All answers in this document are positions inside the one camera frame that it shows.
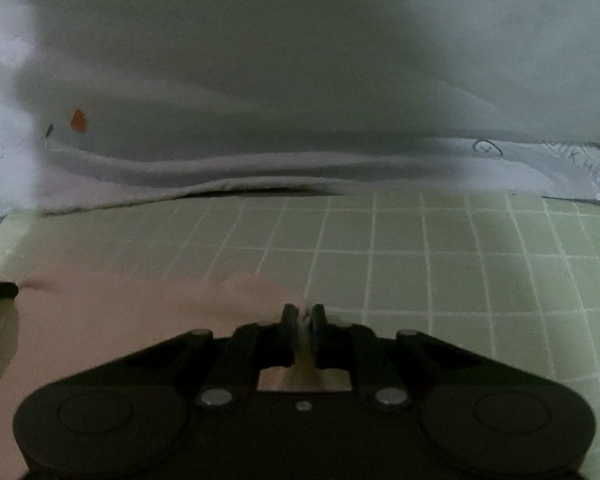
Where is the beige pink garment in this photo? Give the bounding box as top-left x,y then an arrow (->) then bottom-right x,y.
0,253 -> 354,480

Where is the light blue printed fabric bag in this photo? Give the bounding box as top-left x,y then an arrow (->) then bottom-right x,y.
0,0 -> 600,216

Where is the green grid cutting mat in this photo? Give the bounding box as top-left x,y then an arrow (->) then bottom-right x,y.
0,191 -> 600,479

